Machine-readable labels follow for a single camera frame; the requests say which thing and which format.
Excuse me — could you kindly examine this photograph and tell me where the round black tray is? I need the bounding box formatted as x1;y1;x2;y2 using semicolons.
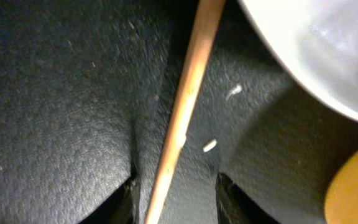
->
0;1;358;223

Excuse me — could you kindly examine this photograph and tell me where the yellow bowl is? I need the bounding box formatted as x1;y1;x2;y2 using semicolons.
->
324;151;358;224

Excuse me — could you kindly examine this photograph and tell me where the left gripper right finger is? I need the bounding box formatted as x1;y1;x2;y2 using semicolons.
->
215;173;278;224

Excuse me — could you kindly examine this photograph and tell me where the white plate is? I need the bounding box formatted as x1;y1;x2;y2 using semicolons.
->
239;0;358;121

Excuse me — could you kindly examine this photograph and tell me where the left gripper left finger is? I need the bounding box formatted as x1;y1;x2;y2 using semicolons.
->
80;177;140;224

